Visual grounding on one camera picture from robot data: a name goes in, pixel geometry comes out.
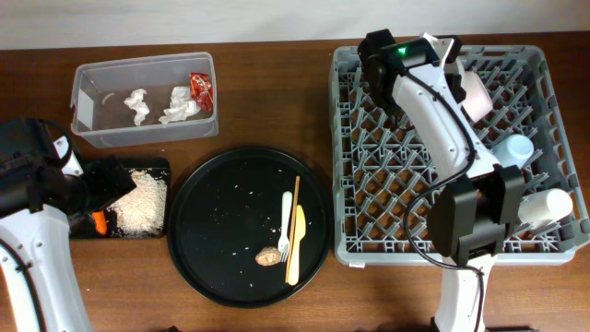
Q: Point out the clear plastic bin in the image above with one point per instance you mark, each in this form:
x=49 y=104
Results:
x=99 y=90

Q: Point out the red snack wrapper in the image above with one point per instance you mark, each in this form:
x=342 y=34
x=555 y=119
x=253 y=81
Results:
x=201 y=90

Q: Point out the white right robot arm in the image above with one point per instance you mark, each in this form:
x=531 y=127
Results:
x=478 y=199

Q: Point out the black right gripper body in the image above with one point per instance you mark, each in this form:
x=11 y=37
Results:
x=452 y=79

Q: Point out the orange carrot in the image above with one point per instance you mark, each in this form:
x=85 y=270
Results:
x=100 y=222

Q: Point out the brown mushroom slice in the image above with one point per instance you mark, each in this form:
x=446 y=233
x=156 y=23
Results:
x=268 y=256

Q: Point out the white napkin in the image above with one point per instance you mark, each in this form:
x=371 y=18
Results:
x=136 y=103
x=182 y=106

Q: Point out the black rectangular tray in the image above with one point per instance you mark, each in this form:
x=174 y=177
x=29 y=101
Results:
x=157 y=167

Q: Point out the white cup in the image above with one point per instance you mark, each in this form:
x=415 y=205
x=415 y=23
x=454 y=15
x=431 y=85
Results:
x=545 y=207

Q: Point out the wooden chopstick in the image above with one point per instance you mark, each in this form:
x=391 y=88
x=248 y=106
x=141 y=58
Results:
x=292 y=227

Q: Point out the round black tray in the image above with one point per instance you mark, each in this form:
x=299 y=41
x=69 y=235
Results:
x=229 y=210

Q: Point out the pile of rice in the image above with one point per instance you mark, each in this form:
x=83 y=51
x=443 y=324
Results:
x=141 y=212

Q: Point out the pink bowl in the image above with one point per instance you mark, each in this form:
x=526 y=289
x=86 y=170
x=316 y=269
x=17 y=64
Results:
x=477 y=103

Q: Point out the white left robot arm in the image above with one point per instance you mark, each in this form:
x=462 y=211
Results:
x=45 y=192

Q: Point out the grey dishwasher rack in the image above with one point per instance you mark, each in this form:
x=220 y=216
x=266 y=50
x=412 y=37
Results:
x=379 y=167

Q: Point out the light blue cup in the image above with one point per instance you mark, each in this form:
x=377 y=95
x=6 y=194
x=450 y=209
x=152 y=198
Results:
x=514 y=150

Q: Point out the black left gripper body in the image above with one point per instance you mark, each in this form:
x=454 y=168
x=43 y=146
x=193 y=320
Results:
x=94 y=191

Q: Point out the wooden knife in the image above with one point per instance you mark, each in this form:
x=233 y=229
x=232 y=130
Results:
x=299 y=233

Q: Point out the white plastic fork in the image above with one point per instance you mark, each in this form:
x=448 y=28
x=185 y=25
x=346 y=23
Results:
x=283 y=242

